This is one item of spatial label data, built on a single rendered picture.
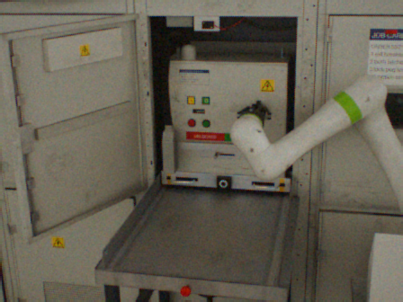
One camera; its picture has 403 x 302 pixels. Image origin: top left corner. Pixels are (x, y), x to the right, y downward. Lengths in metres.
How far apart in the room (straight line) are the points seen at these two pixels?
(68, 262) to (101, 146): 0.72
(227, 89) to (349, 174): 0.58
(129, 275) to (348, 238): 0.98
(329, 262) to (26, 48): 1.46
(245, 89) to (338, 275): 0.87
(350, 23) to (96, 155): 1.07
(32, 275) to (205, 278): 1.27
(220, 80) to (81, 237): 0.97
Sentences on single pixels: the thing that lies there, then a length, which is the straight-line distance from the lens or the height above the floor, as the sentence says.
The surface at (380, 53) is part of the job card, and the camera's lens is 2.28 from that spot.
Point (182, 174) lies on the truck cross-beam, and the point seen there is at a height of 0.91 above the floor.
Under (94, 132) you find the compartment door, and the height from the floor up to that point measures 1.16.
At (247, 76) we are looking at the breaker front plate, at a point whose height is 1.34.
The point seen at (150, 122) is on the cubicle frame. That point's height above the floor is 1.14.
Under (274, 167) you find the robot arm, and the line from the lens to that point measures 1.98.
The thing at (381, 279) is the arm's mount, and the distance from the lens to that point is 1.84.
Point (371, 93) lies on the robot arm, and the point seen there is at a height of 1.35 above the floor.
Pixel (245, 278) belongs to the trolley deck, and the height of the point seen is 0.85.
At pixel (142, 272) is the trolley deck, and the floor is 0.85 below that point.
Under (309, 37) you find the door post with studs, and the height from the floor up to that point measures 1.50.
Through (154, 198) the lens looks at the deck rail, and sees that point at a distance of 2.45.
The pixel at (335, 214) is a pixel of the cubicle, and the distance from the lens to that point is 2.47.
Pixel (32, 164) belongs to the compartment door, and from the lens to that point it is 2.16.
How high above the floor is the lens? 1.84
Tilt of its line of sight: 19 degrees down
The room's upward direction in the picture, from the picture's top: 1 degrees counter-clockwise
